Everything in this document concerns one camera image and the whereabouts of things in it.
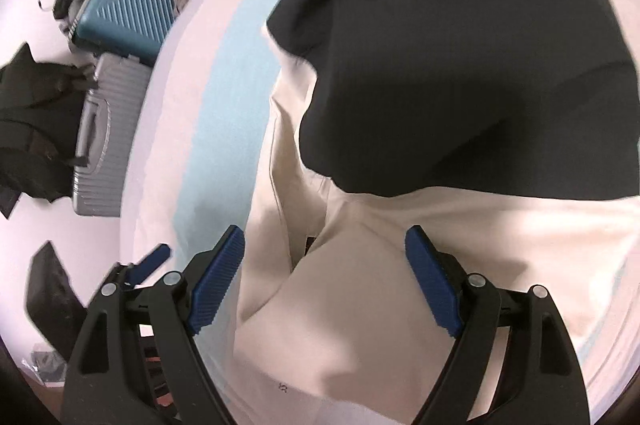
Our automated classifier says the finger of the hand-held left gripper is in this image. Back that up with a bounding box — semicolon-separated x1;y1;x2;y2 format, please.
102;244;172;291

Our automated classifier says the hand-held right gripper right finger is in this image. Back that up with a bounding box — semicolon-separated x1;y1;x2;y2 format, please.
404;225;591;425

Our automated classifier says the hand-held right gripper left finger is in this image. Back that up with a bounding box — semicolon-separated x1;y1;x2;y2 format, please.
62;225;246;425

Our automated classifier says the cream garment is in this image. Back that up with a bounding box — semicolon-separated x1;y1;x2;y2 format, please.
232;55;640;425

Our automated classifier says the black garment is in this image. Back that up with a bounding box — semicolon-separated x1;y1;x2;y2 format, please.
265;0;640;201

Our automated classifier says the black bag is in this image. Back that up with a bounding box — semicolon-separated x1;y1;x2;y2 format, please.
25;241;87;363

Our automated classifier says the clear plastic bag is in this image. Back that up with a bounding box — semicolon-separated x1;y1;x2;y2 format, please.
20;342;68;386

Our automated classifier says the silver suitcase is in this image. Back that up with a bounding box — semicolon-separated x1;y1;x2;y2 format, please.
70;52;153;218

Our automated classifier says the black backpack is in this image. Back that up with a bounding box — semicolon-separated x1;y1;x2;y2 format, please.
0;42;98;218

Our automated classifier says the printed white bed sheet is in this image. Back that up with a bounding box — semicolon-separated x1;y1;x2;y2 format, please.
120;0;640;425

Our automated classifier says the blue suitcase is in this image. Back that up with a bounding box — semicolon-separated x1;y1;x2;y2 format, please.
70;0;177;67

